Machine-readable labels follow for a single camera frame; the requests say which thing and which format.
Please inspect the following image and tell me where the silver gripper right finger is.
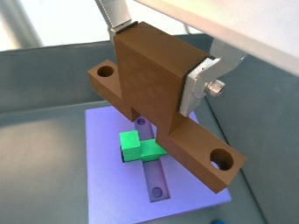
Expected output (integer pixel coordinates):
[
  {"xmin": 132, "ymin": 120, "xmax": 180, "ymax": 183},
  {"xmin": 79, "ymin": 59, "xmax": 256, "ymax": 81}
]
[{"xmin": 180, "ymin": 39, "xmax": 247, "ymax": 116}]

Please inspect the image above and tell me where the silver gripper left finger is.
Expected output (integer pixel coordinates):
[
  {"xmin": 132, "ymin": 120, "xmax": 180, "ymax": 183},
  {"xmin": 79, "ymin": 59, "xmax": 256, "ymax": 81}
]
[{"xmin": 95, "ymin": 0, "xmax": 138, "ymax": 42}]

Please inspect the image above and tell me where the brown T-shaped block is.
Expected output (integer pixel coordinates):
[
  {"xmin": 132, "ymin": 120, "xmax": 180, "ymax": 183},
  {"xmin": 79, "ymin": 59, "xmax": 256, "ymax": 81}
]
[{"xmin": 88, "ymin": 22, "xmax": 246, "ymax": 193}]

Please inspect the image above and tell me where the purple board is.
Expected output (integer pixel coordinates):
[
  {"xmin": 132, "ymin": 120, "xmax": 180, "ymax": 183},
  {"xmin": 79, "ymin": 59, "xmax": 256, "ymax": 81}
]
[{"xmin": 86, "ymin": 107, "xmax": 231, "ymax": 224}]

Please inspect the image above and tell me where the green U-shaped block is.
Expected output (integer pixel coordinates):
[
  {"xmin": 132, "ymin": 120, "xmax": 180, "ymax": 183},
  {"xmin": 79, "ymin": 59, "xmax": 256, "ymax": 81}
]
[{"xmin": 119, "ymin": 130, "xmax": 167, "ymax": 163}]

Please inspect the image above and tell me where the blue peg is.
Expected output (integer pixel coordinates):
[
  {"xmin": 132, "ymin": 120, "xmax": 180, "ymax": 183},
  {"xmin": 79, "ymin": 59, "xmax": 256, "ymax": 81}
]
[{"xmin": 210, "ymin": 220, "xmax": 226, "ymax": 224}]

